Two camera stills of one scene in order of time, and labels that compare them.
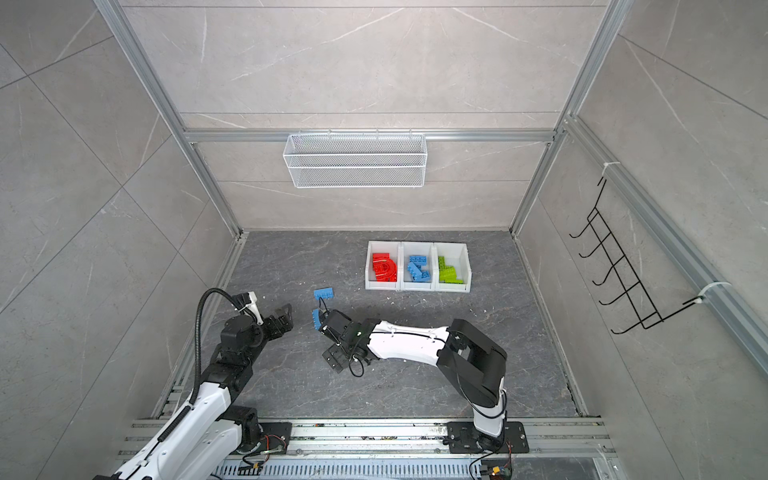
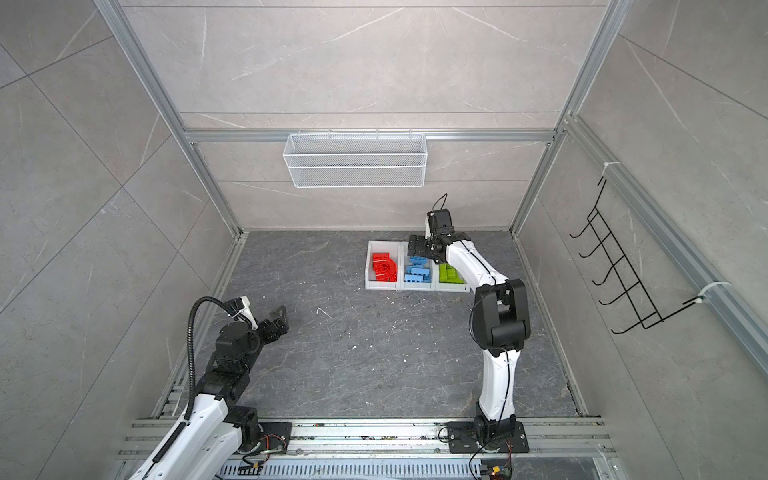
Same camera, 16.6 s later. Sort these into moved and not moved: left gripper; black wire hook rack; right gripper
Moved: right gripper
Not moved: left gripper; black wire hook rack
